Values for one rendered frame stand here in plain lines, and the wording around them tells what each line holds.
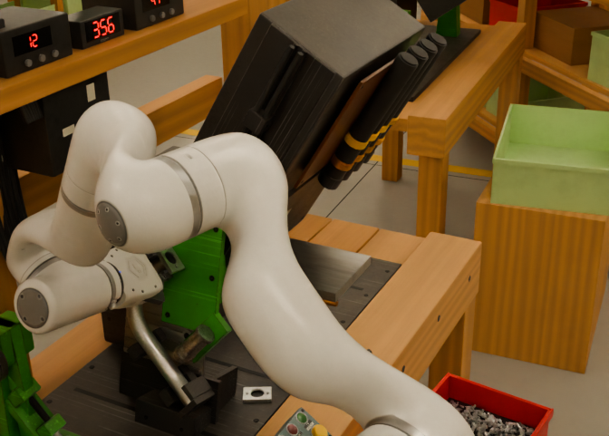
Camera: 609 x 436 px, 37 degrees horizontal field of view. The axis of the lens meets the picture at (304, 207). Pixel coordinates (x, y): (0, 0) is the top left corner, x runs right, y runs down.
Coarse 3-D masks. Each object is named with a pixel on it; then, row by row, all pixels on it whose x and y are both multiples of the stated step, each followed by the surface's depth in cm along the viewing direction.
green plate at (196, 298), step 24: (192, 240) 159; (216, 240) 157; (192, 264) 160; (216, 264) 158; (168, 288) 163; (192, 288) 161; (216, 288) 158; (168, 312) 164; (192, 312) 161; (216, 312) 159
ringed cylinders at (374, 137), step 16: (416, 48) 155; (432, 48) 158; (400, 64) 150; (416, 64) 150; (432, 64) 164; (384, 80) 153; (400, 80) 151; (416, 80) 161; (384, 96) 153; (400, 96) 158; (368, 112) 156; (384, 112) 156; (400, 112) 171; (352, 128) 159; (368, 128) 158; (384, 128) 168; (352, 144) 160; (368, 144) 165; (336, 160) 162; (352, 160) 163; (368, 160) 179; (320, 176) 166; (336, 176) 165
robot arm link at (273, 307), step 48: (192, 144) 102; (240, 144) 103; (240, 192) 101; (240, 240) 101; (288, 240) 100; (240, 288) 96; (288, 288) 96; (240, 336) 98; (288, 336) 94; (336, 336) 96; (288, 384) 96; (336, 384) 95; (384, 384) 96; (432, 432) 94
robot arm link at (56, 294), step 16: (48, 272) 135; (64, 272) 136; (80, 272) 138; (96, 272) 140; (32, 288) 131; (48, 288) 130; (64, 288) 133; (80, 288) 135; (96, 288) 138; (16, 304) 133; (32, 304) 131; (48, 304) 130; (64, 304) 132; (80, 304) 135; (96, 304) 138; (32, 320) 132; (48, 320) 131; (64, 320) 133
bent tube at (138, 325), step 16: (160, 256) 158; (176, 256) 160; (176, 272) 159; (128, 320) 164; (144, 320) 164; (144, 336) 163; (160, 352) 162; (160, 368) 162; (176, 368) 162; (176, 384) 161
